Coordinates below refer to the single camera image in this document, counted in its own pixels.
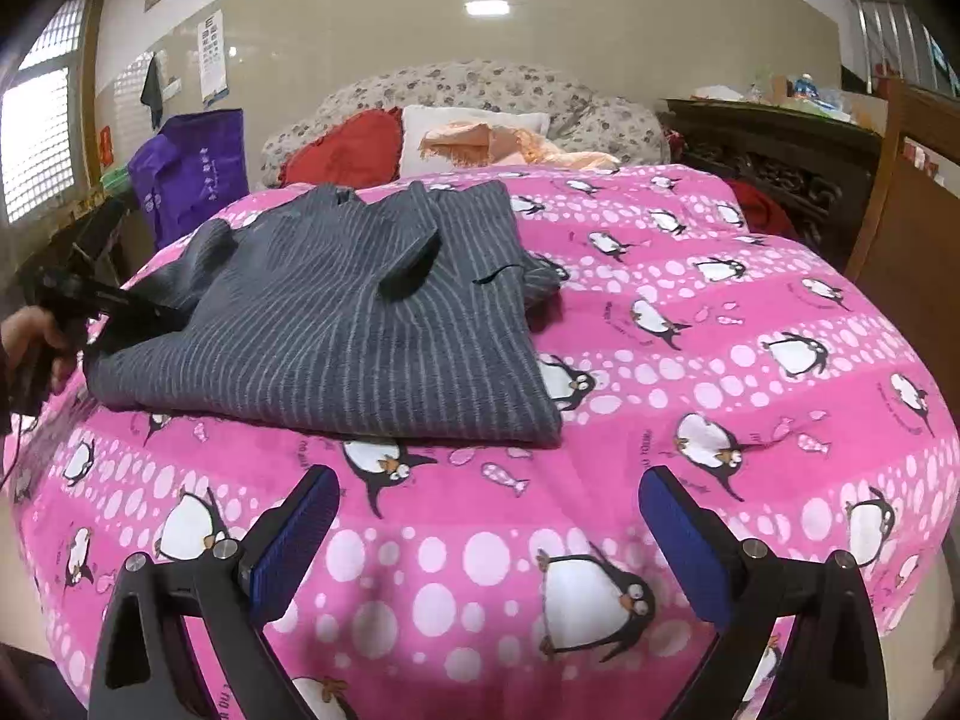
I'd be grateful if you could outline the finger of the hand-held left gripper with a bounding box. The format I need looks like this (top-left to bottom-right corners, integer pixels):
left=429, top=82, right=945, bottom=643
left=82, top=285, right=190, bottom=353

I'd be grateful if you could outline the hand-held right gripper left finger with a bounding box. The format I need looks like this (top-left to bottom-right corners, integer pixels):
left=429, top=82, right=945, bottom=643
left=88, top=463, right=342, bottom=720

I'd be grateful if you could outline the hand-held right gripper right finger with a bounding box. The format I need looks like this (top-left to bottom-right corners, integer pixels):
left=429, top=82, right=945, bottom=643
left=637, top=465, right=890, bottom=720

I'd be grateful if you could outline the grey striped jacket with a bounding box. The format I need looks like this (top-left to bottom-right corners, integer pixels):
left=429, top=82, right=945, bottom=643
left=81, top=180, right=563, bottom=447

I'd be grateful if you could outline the person's left hand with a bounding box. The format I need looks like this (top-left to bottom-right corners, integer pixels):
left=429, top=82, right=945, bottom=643
left=0, top=306, right=80, bottom=395

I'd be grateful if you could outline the dark wooden table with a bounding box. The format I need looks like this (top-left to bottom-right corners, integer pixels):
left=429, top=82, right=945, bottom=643
left=45, top=195, right=132, bottom=286

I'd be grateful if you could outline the purple fabric bag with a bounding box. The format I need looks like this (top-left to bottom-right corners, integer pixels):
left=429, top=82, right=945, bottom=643
left=126, top=109, right=250, bottom=252

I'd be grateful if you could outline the barred window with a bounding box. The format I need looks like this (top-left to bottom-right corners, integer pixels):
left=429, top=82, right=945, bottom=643
left=0, top=0, right=91, bottom=226

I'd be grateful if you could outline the dark hanging cloth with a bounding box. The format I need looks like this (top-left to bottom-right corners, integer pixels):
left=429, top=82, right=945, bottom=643
left=141, top=52, right=164, bottom=130

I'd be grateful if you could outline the pink penguin print blanket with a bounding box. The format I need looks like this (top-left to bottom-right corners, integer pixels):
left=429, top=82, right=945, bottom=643
left=11, top=163, right=960, bottom=720

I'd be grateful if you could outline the red frilled pillow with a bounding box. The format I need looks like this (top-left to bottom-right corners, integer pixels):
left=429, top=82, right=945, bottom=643
left=279, top=109, right=404, bottom=187

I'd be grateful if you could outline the red cloth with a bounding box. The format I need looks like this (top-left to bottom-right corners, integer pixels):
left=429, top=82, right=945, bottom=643
left=724, top=178, right=800, bottom=241

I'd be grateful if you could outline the brown wooden board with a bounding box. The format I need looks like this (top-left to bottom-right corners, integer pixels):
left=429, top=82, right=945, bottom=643
left=844, top=79, right=960, bottom=331

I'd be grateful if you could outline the white pillow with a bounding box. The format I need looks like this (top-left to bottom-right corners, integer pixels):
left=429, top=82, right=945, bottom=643
left=397, top=106, right=552, bottom=179

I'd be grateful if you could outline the dark carved wooden cabinet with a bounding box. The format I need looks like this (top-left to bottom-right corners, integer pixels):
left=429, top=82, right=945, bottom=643
left=664, top=97, right=886, bottom=256

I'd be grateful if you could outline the peach fringed cloth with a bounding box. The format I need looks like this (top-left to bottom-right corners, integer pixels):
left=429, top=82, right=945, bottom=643
left=418, top=120, right=622, bottom=172

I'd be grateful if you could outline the pile of plastic packaging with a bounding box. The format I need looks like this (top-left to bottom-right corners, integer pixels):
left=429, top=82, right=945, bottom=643
left=690, top=71, right=863, bottom=125

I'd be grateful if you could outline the metal window grille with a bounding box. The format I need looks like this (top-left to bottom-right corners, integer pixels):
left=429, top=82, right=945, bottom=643
left=836, top=0, right=938, bottom=83

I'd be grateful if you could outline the black cable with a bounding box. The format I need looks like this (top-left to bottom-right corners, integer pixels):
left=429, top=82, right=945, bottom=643
left=0, top=412, right=23, bottom=500

